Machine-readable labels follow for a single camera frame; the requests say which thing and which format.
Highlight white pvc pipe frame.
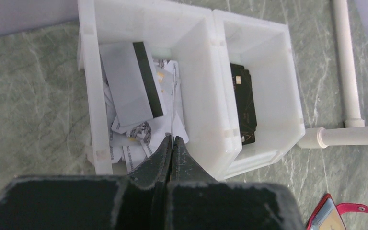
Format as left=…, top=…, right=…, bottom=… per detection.
left=297, top=0, right=368, bottom=149

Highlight white divided plastic bin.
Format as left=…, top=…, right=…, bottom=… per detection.
left=77, top=0, right=305, bottom=180

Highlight black cards in bin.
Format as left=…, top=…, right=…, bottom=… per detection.
left=230, top=63, right=257, bottom=145

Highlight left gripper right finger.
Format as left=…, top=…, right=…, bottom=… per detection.
left=166, top=137, right=305, bottom=230

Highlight red card holder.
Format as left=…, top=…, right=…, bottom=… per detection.
left=306, top=193, right=368, bottom=230

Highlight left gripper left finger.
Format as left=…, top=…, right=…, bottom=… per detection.
left=0, top=136, right=172, bottom=230

